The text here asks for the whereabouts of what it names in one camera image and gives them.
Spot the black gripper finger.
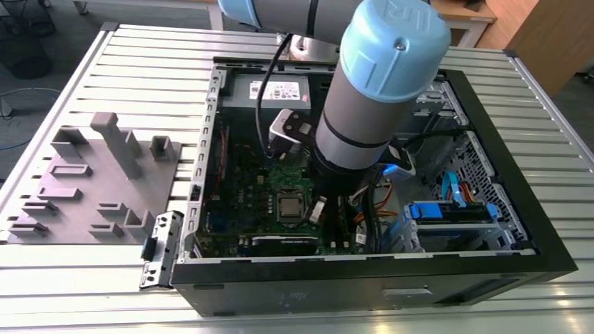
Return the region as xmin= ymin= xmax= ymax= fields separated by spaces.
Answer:
xmin=307 ymin=195 xmax=330 ymax=224

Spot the silver CPU green edge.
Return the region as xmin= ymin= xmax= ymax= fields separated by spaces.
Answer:
xmin=279 ymin=197 xmax=303 ymax=216

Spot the metal socket cover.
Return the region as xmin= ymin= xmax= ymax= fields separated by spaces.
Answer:
xmin=277 ymin=189 xmax=306 ymax=224

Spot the CPU socket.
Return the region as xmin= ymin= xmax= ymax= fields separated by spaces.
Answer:
xmin=275 ymin=189 xmax=307 ymax=225

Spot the black graphics card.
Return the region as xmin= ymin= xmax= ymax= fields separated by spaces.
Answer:
xmin=248 ymin=235 xmax=322 ymax=257

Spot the green motherboard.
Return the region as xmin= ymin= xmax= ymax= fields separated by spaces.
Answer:
xmin=198 ymin=152 xmax=367 ymax=257

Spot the hard disk in blue carrier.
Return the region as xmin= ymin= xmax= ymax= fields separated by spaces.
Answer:
xmin=402 ymin=202 xmax=498 ymax=225

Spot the black and silver PC case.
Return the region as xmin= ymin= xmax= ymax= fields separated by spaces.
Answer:
xmin=170 ymin=57 xmax=580 ymax=317

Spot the silver optical disk bay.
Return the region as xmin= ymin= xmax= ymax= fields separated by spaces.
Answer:
xmin=407 ymin=74 xmax=467 ymax=168

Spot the silver hard disk bay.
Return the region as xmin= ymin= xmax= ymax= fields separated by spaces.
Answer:
xmin=401 ymin=203 xmax=533 ymax=255

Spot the silver power supply unit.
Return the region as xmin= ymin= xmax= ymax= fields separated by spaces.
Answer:
xmin=216 ymin=72 xmax=334 ymax=154

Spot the grey parts rack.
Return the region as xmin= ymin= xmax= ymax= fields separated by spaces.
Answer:
xmin=0 ymin=111 xmax=186 ymax=246

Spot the brown wooden cabinet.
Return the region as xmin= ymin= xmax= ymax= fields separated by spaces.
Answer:
xmin=477 ymin=0 xmax=594 ymax=100

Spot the black office chair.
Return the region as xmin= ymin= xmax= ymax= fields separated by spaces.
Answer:
xmin=0 ymin=13 xmax=55 ymax=80

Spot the orange yellow red wire bundle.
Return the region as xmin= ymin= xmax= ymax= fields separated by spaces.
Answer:
xmin=350 ymin=180 xmax=397 ymax=225

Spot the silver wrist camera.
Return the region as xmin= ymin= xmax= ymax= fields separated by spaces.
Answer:
xmin=269 ymin=108 xmax=318 ymax=158
xmin=381 ymin=145 xmax=418 ymax=181

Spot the thick black cable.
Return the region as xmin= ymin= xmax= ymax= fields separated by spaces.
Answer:
xmin=361 ymin=129 xmax=467 ymax=254

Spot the blue flat data wire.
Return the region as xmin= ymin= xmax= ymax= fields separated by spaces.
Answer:
xmin=441 ymin=171 xmax=467 ymax=209
xmin=378 ymin=221 xmax=403 ymax=255

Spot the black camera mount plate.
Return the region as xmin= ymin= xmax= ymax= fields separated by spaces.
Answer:
xmin=283 ymin=111 xmax=318 ymax=138

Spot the red black twisted fan wire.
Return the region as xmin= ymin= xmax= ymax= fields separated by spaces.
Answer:
xmin=208 ymin=123 xmax=232 ymax=202

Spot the coloured disk power wire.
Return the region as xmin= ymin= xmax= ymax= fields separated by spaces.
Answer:
xmin=458 ymin=182 xmax=483 ymax=209

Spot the silver card retention bracket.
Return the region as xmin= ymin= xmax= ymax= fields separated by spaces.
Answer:
xmin=138 ymin=209 xmax=186 ymax=292

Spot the black camera cable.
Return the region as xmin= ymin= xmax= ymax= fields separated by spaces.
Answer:
xmin=255 ymin=0 xmax=322 ymax=159

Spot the wooden desk white frame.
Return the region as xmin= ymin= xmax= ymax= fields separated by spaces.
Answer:
xmin=435 ymin=0 xmax=498 ymax=48

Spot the blue floor cable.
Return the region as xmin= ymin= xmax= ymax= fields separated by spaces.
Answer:
xmin=0 ymin=137 xmax=32 ymax=151

